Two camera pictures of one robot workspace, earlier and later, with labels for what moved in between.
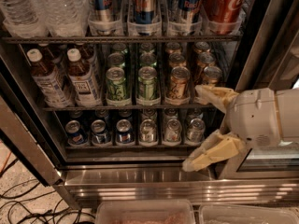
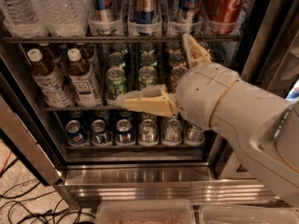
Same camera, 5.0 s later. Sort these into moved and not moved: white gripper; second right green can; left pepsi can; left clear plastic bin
Moved: white gripper
Not moved: left clear plastic bin; left pepsi can; second right green can
